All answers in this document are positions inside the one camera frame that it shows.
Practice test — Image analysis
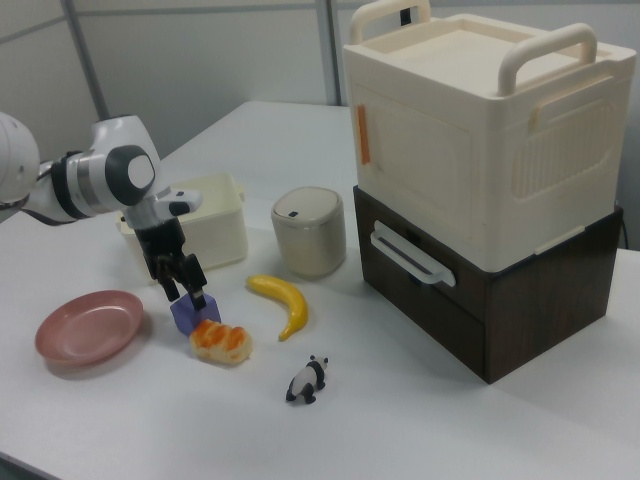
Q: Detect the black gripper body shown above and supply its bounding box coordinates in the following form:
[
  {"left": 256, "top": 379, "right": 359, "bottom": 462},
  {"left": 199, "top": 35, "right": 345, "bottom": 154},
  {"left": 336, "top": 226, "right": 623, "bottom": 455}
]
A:
[{"left": 131, "top": 218, "right": 188, "bottom": 279}]

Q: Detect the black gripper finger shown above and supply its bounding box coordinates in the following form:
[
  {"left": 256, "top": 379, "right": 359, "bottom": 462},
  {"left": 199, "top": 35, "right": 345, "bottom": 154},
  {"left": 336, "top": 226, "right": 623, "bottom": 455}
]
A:
[
  {"left": 155, "top": 254, "right": 183, "bottom": 304},
  {"left": 180, "top": 253, "right": 209, "bottom": 310}
]

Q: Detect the purple cube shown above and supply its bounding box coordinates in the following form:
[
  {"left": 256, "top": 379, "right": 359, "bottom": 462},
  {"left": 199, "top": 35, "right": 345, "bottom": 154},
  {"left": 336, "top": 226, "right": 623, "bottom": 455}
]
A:
[{"left": 169, "top": 292, "right": 222, "bottom": 337}]

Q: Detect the pink plate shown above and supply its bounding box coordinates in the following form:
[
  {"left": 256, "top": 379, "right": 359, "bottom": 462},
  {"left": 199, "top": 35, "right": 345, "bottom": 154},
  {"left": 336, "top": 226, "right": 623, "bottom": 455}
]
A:
[{"left": 33, "top": 289, "right": 146, "bottom": 369}]

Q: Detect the cream open storage bin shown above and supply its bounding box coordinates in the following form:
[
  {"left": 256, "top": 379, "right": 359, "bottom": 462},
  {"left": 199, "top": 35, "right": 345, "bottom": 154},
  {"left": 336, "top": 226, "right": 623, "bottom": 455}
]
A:
[{"left": 115, "top": 172, "right": 249, "bottom": 286}]

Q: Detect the orange salmon sushi toy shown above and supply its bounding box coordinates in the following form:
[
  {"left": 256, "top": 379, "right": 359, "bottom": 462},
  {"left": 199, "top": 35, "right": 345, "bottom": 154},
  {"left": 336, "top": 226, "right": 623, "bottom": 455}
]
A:
[{"left": 188, "top": 319, "right": 254, "bottom": 365}]

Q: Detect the yellow toy banana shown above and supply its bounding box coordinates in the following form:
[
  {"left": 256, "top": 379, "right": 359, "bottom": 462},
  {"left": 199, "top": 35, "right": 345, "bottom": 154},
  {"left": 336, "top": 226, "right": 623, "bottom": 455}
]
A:
[{"left": 245, "top": 273, "right": 309, "bottom": 343}]

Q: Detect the small cream lidded trash can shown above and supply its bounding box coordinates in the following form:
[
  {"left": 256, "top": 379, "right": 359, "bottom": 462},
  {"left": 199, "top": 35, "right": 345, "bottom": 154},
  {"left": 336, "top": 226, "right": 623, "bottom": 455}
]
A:
[{"left": 270, "top": 186, "right": 347, "bottom": 279}]

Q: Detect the black and white panda figurine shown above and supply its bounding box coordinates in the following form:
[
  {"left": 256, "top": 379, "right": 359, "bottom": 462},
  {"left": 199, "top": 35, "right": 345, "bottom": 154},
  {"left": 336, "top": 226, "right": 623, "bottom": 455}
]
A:
[{"left": 284, "top": 354, "right": 330, "bottom": 405}]

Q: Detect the dark brown drawer cabinet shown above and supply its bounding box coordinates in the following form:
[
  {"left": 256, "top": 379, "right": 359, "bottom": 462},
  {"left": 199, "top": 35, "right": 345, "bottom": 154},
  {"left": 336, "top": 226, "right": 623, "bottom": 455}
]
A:
[{"left": 352, "top": 184, "right": 625, "bottom": 385}]

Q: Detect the cream storage box with handles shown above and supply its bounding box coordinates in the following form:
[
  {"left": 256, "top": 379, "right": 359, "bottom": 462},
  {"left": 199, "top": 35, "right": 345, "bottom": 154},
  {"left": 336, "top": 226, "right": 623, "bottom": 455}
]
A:
[{"left": 342, "top": 0, "right": 635, "bottom": 274}]

